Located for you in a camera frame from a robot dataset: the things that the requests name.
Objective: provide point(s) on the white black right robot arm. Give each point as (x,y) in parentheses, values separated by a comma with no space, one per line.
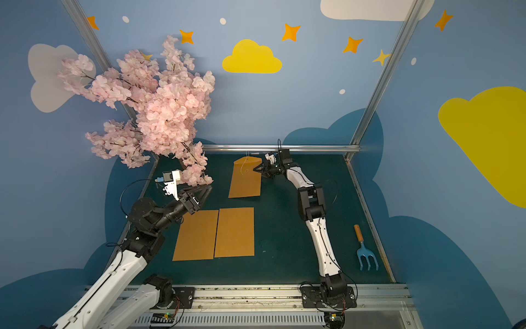
(334,289)

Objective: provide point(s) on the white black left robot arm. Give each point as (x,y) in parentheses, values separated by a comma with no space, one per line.
(94,309)

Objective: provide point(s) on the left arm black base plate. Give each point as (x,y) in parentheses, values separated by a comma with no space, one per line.
(180,297)

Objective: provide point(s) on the right side table rail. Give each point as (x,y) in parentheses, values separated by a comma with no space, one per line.
(370,221)

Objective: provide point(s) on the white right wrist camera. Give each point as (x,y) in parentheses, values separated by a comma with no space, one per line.
(271,157)

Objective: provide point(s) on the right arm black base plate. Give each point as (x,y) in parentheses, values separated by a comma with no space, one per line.
(311,297)

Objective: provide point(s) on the left green circuit board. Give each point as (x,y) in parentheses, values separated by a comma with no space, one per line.
(161,320)

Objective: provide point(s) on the diagonal aluminium bar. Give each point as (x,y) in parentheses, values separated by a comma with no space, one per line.
(87,32)
(407,29)

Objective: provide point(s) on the back horizontal aluminium bar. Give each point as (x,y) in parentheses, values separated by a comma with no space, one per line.
(260,149)

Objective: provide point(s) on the right round circuit board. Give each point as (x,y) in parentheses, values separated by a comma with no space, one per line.
(334,321)

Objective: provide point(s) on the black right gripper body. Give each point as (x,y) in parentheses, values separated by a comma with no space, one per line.
(271,168)

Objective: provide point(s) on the right diagonal aluminium bar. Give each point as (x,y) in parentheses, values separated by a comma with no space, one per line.
(407,29)

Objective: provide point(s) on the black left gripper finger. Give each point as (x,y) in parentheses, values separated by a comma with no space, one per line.
(204,195)
(196,190)

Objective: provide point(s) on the left diagonal aluminium bar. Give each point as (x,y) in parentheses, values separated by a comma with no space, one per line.
(87,32)

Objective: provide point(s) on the pink artificial blossom tree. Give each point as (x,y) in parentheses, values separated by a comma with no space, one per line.
(167,103)

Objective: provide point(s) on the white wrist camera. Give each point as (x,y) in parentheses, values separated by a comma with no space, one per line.
(170,180)
(271,157)

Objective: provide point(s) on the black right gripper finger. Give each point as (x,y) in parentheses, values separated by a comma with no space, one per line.
(263,173)
(260,167)

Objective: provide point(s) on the left side table rail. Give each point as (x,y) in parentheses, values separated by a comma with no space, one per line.
(125,187)

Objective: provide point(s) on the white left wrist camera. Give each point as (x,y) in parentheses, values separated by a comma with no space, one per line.
(170,180)

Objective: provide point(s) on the aluminium front mounting rail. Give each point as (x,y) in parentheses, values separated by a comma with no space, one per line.
(269,306)

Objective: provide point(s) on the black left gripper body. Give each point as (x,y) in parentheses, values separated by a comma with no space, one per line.
(191,201)

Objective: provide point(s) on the table rail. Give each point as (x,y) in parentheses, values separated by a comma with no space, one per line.
(370,221)
(125,187)

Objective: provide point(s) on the blue garden fork wooden handle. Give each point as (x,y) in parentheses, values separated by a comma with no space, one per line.
(363,253)

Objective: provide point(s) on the kraft paper file bag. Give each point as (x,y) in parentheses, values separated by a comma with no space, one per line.
(235,233)
(197,236)
(244,181)

